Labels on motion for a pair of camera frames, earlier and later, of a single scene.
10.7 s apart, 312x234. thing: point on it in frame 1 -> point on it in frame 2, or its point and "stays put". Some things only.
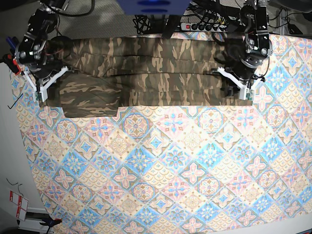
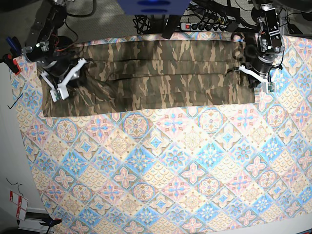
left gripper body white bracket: x=42 y=90 -> x=60 y=91
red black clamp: x=8 y=58 stays put
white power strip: x=203 y=27 stays put
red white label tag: x=22 y=203 stays put
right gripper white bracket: x=243 y=86 -> x=268 y=87
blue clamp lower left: x=50 y=222 stays put
